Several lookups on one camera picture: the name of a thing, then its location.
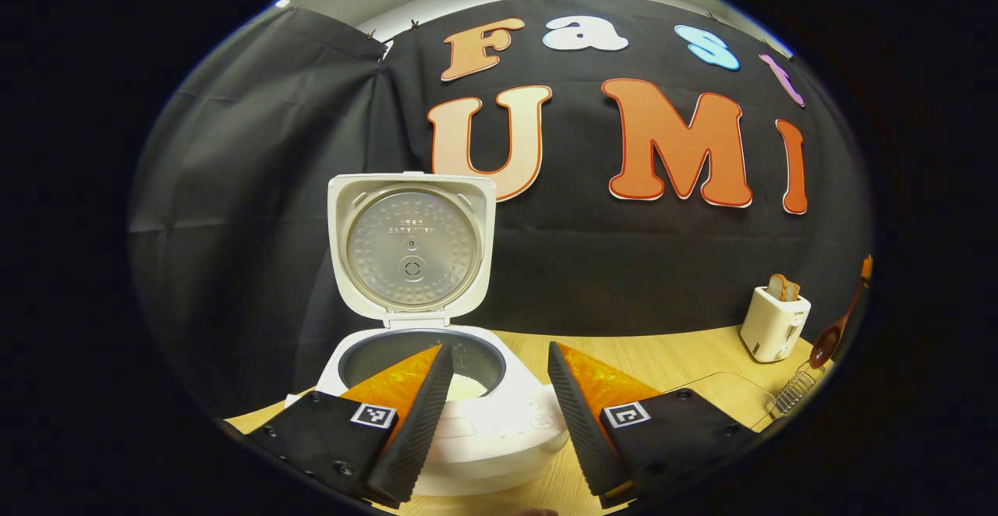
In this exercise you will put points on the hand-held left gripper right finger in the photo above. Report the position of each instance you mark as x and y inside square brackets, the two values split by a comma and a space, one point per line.
[581, 430]

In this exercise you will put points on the white rice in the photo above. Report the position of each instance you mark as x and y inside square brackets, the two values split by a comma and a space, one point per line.
[466, 387]

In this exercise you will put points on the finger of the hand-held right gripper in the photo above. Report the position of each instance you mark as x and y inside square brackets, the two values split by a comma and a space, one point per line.
[866, 266]

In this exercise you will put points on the white rice cooker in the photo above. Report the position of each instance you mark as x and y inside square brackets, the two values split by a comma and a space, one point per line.
[409, 251]

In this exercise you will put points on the toast bread slice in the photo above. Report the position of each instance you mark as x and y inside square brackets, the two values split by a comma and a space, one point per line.
[776, 288]
[791, 291]

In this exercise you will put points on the brown wooden spoon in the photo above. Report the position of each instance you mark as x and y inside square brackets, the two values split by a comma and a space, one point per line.
[826, 344]

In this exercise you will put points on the white toaster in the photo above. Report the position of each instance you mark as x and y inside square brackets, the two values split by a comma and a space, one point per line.
[772, 329]

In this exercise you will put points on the black backdrop cloth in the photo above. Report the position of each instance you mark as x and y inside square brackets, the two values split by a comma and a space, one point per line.
[257, 189]

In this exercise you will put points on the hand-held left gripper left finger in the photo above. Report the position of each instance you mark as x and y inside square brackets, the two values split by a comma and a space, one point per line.
[421, 430]

